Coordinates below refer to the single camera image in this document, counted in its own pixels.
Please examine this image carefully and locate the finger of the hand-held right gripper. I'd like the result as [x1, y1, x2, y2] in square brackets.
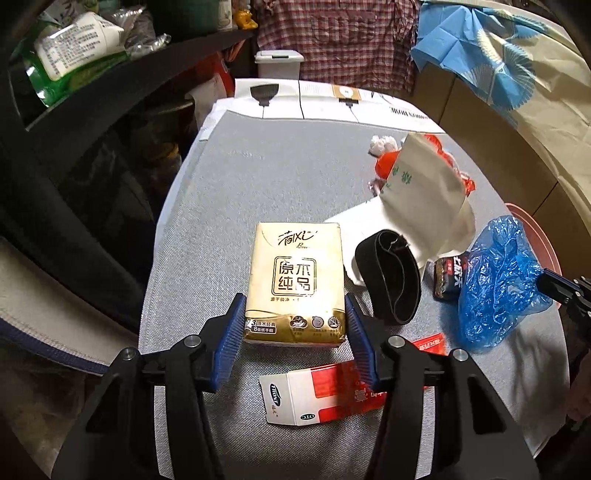
[536, 268, 591, 329]

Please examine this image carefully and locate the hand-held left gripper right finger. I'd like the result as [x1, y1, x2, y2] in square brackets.
[344, 293, 541, 480]

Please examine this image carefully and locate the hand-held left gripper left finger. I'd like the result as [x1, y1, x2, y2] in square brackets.
[51, 293, 247, 480]

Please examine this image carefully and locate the pink plastic basin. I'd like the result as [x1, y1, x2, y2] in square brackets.
[503, 202, 573, 319]

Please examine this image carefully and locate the blue plastic bag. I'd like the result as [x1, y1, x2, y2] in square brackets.
[457, 215, 554, 354]

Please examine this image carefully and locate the red white medicine box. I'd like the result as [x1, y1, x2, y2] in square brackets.
[259, 361, 393, 425]

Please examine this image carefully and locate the gold tissue pack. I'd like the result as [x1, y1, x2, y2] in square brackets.
[243, 222, 348, 346]

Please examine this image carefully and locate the small red packet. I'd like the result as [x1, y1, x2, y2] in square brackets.
[413, 336, 448, 356]

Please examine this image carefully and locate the black elastic band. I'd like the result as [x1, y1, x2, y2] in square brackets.
[355, 229, 422, 325]

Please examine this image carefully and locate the small dark snack packet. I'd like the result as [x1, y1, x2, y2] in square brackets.
[433, 256, 471, 302]

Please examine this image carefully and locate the grey felt mat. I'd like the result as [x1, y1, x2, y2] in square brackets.
[139, 108, 571, 480]

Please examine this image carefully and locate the white paper bag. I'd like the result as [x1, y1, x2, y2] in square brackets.
[324, 133, 477, 288]

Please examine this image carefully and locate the brown cardboard box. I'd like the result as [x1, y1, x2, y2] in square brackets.
[411, 60, 591, 232]

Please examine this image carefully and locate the beige cushion blue trim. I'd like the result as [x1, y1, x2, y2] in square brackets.
[0, 235, 144, 376]

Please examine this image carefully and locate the red plastic wrapper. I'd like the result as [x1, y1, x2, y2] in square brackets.
[368, 134, 476, 197]

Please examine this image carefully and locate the crumpled white tissue ball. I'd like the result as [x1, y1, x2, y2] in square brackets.
[368, 135, 398, 157]

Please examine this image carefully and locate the white printed cardboard box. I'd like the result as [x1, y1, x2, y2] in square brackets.
[198, 78, 446, 139]

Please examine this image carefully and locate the red white plastic bag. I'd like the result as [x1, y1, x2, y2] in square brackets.
[185, 55, 237, 134]

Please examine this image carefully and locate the blue beige patterned cloth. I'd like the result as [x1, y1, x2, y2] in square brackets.
[410, 0, 591, 208]

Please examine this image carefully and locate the white plastic bin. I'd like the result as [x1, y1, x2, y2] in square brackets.
[255, 50, 305, 80]

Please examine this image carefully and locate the black shelf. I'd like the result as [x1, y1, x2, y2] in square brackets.
[0, 0, 257, 324]

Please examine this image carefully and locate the red plaid shirt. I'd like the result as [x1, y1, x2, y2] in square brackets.
[256, 0, 421, 97]

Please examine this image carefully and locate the clear plastic bag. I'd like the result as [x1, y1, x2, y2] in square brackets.
[106, 9, 171, 61]

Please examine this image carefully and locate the yellow toy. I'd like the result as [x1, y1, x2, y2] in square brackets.
[233, 7, 258, 31]

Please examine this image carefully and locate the green white bag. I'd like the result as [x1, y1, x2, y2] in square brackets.
[21, 11, 130, 109]

